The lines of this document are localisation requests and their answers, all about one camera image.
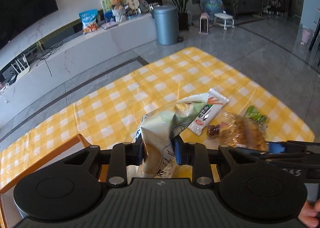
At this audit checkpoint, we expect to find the clear nut snack bag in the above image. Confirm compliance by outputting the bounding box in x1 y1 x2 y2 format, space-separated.
207 112 268 152

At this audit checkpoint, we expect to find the green white snack bag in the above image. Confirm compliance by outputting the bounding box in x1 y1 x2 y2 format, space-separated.
135 93 209 178

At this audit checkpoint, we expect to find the person's hand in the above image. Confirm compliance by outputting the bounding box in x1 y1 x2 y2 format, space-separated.
298 199 320 228

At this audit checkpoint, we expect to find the green snack packet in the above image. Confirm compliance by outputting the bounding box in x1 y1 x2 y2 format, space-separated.
245 106 267 124

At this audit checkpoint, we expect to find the orange cardboard box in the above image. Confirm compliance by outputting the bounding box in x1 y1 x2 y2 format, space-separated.
0 134 92 228

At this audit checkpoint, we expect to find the white orange snack packet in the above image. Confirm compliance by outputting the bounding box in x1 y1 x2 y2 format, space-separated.
188 88 229 136

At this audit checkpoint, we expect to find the yellow checkered tablecloth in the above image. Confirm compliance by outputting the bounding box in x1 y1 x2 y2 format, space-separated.
0 46 316 190

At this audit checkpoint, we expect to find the white wifi router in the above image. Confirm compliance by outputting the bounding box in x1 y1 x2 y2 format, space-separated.
11 54 30 81

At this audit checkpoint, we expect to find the small white round stool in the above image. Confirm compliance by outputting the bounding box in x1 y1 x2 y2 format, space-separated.
213 12 235 30

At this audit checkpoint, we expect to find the white marble tv cabinet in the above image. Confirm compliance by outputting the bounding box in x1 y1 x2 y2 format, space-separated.
0 12 158 128

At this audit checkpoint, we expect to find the pink white space heater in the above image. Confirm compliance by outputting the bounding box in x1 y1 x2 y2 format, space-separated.
199 12 209 35

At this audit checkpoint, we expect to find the blue water jug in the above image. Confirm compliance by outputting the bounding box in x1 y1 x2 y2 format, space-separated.
204 0 223 21

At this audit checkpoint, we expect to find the blue round trash bin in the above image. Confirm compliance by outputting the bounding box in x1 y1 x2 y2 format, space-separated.
153 5 179 45

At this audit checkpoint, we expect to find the potted long leaf plant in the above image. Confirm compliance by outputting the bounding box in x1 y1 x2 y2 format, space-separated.
153 0 202 31

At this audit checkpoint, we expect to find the blue snack bag on cabinet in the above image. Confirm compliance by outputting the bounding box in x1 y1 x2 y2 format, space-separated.
79 9 98 35

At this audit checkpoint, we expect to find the black flat television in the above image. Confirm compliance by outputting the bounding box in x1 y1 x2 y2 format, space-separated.
0 0 58 48

